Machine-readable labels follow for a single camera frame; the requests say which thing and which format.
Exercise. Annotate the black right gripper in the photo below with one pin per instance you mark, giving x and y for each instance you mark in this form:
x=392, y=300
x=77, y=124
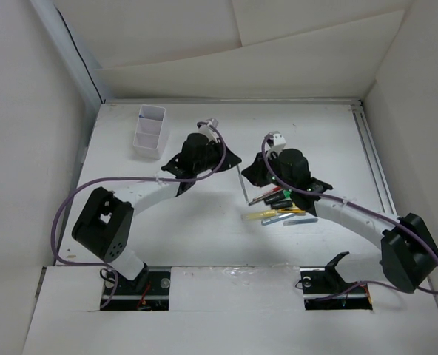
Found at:
x=255, y=171

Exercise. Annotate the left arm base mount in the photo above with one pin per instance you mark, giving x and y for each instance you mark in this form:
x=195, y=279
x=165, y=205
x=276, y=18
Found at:
x=152, y=294

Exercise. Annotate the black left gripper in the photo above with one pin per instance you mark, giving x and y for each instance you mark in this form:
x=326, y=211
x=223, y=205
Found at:
x=231, y=160

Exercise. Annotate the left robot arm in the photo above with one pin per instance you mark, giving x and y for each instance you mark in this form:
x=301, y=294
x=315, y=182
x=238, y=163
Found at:
x=105, y=221

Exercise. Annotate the yellow highlighter clear cap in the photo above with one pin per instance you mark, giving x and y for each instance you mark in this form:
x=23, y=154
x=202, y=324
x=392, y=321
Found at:
x=259, y=215

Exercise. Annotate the green refill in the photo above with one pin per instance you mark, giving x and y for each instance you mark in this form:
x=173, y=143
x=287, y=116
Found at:
x=242, y=185

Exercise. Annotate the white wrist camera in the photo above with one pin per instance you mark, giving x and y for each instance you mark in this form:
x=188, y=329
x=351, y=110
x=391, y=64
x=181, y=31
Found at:
x=208, y=129
x=276, y=143

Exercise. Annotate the black marker yellow cap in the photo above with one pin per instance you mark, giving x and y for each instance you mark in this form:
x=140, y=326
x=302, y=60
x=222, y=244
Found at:
x=282, y=204

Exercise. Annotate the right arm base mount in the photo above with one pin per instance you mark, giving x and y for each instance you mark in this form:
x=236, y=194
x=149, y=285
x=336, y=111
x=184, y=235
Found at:
x=325, y=290

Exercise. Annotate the white three-compartment organizer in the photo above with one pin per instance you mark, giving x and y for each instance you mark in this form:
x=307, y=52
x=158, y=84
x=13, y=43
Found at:
x=151, y=133

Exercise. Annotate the light blue pen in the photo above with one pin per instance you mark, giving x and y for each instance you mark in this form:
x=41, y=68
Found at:
x=275, y=219

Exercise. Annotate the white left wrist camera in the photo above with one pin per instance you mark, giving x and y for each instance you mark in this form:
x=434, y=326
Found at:
x=208, y=129

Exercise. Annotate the black marker green cap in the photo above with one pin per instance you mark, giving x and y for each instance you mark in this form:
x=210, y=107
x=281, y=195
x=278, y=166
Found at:
x=277, y=197

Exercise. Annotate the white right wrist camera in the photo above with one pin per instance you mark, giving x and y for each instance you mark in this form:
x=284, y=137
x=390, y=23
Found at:
x=276, y=143

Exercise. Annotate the red gel pen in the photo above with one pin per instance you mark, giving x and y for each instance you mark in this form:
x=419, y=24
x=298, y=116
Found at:
x=270, y=192

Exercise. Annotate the blue clear pen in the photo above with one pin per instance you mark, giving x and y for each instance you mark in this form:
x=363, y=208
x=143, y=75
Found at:
x=300, y=221

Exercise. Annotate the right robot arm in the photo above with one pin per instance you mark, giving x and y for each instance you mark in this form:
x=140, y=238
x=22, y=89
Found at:
x=408, y=251

